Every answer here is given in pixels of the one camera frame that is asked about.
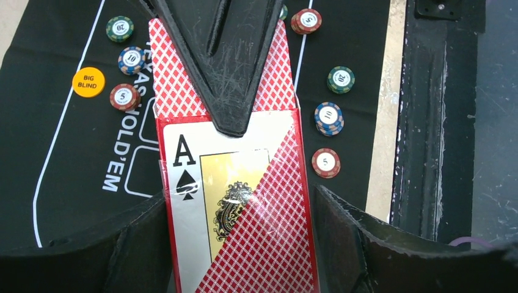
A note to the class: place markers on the pink playing card box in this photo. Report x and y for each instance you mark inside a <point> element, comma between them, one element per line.
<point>238,208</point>

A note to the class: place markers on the blue poker chip top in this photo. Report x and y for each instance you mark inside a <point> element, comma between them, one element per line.
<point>131,60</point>

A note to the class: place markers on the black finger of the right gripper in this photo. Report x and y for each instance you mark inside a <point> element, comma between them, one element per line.
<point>223,45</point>

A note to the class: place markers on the red poker chip top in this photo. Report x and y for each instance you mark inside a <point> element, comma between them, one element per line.
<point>124,97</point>

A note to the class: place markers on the black poker table mat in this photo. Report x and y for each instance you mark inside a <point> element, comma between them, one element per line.
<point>69,163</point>

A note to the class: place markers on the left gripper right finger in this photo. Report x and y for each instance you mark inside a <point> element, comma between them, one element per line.
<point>360,253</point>

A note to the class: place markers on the orange round button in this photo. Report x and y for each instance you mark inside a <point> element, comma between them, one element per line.
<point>88,82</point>

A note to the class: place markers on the blue poker chip stack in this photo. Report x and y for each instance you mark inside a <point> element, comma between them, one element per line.
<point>329,119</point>

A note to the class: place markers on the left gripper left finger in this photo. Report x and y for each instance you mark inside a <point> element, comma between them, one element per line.
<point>129,252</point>

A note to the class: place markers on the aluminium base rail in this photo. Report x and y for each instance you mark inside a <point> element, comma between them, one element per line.
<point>456,144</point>

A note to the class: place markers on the green poker chip stack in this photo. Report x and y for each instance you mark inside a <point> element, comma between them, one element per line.
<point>340,79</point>

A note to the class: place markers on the red poker chip stack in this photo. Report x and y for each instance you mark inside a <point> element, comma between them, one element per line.
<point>326,163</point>

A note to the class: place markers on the green poker chip top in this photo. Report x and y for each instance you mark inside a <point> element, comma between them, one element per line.
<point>119,28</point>

